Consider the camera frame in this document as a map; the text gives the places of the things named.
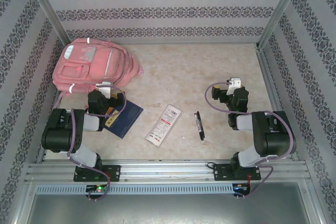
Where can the blue notebook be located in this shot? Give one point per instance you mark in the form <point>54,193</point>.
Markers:
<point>128,119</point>

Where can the pink school backpack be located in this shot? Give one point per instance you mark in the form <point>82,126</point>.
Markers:
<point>78,64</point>

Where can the white stationery package with barcode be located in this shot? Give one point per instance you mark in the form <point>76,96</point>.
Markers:
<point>164,125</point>

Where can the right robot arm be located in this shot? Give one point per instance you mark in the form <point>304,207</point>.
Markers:
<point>273,140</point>

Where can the circuit board green light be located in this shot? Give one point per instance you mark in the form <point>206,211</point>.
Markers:
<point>98,189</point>

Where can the circuit board blue light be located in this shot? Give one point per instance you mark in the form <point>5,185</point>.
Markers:
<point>240,187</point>

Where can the aluminium front upright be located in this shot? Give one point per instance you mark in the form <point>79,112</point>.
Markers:
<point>22,203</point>
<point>313,208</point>

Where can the grey metal panel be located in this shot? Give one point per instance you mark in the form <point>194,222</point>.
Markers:
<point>168,211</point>

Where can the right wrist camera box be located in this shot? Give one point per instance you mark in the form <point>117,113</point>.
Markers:
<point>235,82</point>

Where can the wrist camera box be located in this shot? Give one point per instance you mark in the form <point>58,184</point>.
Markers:
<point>103,86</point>
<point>235,82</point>

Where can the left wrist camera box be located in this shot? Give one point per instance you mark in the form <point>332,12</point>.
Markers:
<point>103,86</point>

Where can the aluminium side rail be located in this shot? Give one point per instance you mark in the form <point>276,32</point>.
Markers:
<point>55,100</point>
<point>268,77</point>

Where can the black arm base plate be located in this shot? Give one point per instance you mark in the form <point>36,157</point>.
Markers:
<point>221,172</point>
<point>115,172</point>

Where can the aluminium mounting rail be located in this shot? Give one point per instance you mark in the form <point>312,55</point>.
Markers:
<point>162,169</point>

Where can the aluminium frame post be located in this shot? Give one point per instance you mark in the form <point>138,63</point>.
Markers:
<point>283,6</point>
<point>44,3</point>

